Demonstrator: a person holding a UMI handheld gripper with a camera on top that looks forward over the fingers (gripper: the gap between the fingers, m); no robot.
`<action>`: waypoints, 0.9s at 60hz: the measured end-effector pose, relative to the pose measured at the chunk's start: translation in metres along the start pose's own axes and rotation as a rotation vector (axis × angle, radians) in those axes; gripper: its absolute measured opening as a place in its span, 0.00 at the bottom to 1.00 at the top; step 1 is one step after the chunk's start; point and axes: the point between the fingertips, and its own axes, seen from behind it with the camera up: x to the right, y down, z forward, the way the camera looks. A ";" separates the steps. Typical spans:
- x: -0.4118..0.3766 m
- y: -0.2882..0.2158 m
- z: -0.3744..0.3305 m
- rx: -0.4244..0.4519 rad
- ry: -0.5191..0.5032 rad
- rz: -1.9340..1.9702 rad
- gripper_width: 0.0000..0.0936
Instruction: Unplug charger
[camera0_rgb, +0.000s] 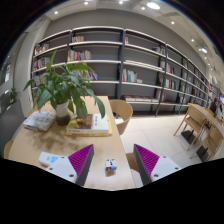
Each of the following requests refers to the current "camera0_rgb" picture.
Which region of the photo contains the slatted wooden chair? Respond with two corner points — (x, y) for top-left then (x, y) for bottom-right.
(189, 124), (224, 161)

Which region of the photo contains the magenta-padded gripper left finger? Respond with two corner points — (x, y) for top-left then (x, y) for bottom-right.
(44, 143), (96, 187)

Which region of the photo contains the green potted plant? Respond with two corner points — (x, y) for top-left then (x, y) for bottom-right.
(22, 49), (107, 127)

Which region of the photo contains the small background potted plant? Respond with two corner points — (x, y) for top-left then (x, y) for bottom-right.
(7, 87), (19, 104)

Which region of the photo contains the small white charger block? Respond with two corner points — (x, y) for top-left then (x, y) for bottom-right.
(105, 157), (118, 173)

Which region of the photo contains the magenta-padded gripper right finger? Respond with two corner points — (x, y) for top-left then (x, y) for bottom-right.
(132, 143), (183, 187)

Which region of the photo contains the light wooden side table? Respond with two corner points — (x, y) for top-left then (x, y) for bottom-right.
(173, 102), (224, 151)

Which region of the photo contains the white book with photo cover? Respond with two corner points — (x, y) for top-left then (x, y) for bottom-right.
(67, 113), (110, 132)

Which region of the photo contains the grey bookshelf unit with books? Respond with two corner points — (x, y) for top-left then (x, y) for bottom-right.
(30, 25), (221, 118)

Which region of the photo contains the group of ceiling lights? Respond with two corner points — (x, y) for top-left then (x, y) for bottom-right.
(53, 0), (209, 54)

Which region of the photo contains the yellow book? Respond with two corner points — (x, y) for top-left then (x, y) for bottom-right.
(65, 114), (114, 137)

